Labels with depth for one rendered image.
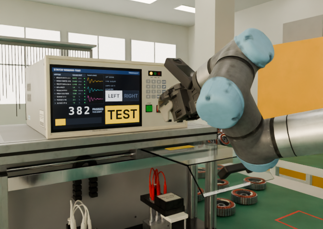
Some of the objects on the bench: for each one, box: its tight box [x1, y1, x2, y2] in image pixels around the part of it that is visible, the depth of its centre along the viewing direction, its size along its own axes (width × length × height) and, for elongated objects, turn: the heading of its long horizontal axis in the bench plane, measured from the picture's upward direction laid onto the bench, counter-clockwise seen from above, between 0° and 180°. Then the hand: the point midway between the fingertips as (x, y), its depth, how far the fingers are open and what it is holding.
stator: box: [231, 189, 257, 205], centre depth 125 cm, size 11×11×4 cm
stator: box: [216, 198, 236, 216], centre depth 113 cm, size 11×11×4 cm
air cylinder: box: [143, 216, 171, 229], centre depth 89 cm, size 5×8×6 cm
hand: (161, 107), depth 78 cm, fingers closed
